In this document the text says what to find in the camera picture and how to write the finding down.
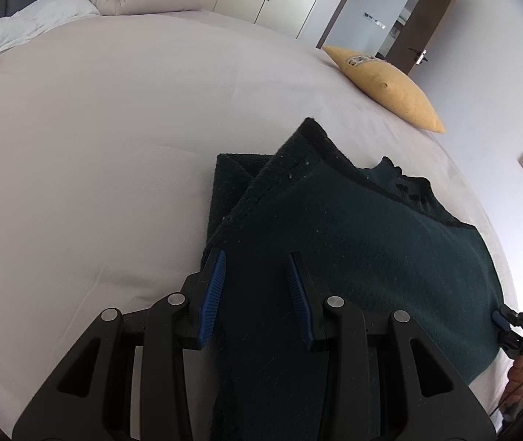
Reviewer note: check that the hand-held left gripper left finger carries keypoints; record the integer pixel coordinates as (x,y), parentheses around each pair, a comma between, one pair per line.
(212,298)

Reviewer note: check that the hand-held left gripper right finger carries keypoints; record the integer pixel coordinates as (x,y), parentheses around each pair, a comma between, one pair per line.
(299,298)

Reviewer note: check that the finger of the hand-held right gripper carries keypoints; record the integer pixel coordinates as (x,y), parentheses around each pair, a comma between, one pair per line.
(513,344)
(500,319)

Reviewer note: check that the dark green sweater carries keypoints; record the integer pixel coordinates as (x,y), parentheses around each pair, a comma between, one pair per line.
(381,248)

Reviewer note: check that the bed with light sheet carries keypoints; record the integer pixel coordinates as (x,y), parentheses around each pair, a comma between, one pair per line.
(105,147)

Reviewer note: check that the yellow pillow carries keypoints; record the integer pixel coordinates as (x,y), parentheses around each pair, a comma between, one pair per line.
(390,85)

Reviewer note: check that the brown door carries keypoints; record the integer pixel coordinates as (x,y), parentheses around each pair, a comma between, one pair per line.
(438,14)

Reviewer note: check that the white blanket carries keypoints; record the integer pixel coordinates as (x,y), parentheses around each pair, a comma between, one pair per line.
(22,23)

